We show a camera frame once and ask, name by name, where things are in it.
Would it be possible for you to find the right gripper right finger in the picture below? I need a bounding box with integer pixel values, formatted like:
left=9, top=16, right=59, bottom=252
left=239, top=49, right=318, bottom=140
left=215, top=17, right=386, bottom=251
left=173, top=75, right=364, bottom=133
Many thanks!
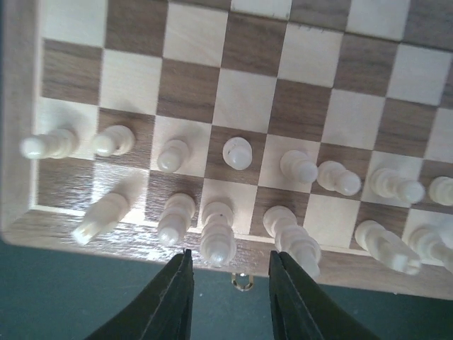
left=269, top=251, right=378, bottom=339

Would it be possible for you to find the light queen piece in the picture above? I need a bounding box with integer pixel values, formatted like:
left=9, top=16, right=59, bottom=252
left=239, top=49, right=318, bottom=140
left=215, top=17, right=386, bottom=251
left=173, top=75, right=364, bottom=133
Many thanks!
left=200, top=201, right=236, bottom=267

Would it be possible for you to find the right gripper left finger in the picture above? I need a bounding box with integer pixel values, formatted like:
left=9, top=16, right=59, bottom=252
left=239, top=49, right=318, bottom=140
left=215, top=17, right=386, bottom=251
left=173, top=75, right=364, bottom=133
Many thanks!
left=87, top=249, right=195, bottom=339

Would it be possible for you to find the light bishop piece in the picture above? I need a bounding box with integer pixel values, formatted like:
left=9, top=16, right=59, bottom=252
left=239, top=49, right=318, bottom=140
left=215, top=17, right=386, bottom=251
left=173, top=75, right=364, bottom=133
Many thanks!
left=157, top=193, right=195, bottom=247

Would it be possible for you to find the light rook piece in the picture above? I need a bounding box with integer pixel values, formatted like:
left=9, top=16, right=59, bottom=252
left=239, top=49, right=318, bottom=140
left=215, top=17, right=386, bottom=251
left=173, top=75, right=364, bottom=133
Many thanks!
left=408, top=225, right=452, bottom=273

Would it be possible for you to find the light king piece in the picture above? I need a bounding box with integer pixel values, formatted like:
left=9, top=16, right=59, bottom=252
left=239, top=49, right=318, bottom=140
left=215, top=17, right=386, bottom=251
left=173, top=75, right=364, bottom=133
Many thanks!
left=263, top=205, right=321, bottom=279

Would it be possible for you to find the wooden chess board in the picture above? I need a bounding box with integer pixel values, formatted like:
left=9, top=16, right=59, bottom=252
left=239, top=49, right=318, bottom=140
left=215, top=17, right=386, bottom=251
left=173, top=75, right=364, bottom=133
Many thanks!
left=1, top=1, right=452, bottom=299

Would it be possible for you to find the light pawn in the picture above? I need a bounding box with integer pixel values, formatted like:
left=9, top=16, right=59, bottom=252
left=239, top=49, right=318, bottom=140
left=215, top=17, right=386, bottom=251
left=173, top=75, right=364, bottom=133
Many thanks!
left=20, top=128, right=79, bottom=159
left=91, top=125, right=135, bottom=157
left=428, top=176, right=453, bottom=206
left=370, top=168, right=425, bottom=204
left=280, top=150, right=319, bottom=183
left=222, top=137, right=253, bottom=171
left=317, top=161, right=362, bottom=196
left=156, top=139, right=191, bottom=173

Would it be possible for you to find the light knight piece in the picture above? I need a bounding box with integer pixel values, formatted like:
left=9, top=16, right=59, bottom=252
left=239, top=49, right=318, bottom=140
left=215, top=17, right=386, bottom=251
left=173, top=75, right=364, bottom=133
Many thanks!
left=71, top=192, right=130, bottom=245

